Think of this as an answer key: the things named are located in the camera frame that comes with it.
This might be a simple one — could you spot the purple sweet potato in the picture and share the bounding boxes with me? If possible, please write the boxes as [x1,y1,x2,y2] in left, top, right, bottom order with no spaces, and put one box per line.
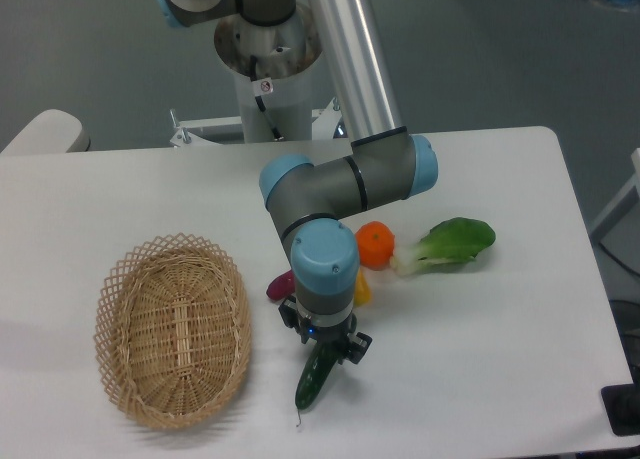
[266,270,295,301]

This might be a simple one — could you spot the woven wicker basket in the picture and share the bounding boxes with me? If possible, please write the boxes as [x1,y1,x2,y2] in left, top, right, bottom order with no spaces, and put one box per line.
[94,233,252,430]

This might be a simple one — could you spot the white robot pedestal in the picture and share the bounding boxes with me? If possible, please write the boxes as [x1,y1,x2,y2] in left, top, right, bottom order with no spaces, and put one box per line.
[214,3,322,143]

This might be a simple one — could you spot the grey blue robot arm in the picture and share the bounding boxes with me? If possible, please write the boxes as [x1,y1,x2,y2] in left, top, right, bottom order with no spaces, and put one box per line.
[157,0,438,363]

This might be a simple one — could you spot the green bok choy leaf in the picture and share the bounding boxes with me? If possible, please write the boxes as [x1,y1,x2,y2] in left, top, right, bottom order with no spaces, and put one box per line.
[389,217,496,276]

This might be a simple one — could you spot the yellow bell pepper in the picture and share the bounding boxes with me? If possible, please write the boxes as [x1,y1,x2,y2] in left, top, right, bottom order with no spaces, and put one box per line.
[354,270,372,307]

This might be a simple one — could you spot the orange tangerine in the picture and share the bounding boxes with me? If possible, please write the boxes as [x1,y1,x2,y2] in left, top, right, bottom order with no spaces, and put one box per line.
[355,221,395,270]

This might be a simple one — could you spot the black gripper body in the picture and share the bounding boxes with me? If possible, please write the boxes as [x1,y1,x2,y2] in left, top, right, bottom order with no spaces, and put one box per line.
[278,296,357,348]

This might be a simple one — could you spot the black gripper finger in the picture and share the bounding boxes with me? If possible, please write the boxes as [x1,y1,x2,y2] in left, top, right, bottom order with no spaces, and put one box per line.
[340,332,372,365]
[312,342,344,364]

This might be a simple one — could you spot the white furniture leg right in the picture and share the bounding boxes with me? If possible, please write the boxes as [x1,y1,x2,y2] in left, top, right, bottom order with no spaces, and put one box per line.
[588,148,639,244]

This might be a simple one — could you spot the white chair armrest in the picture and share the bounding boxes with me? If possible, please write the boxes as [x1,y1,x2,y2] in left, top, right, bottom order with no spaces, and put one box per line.
[1,109,91,157]

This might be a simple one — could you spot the green cucumber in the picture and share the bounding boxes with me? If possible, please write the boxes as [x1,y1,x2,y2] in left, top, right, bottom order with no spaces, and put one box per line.
[294,351,337,428]

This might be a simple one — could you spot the white metal base frame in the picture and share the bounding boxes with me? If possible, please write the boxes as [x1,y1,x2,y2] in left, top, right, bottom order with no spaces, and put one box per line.
[169,97,348,148]

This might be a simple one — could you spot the black device at edge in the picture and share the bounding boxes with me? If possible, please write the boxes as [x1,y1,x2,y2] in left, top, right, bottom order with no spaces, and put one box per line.
[601,384,639,437]

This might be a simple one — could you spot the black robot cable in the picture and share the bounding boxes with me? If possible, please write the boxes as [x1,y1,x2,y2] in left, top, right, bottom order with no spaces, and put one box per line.
[248,53,285,142]

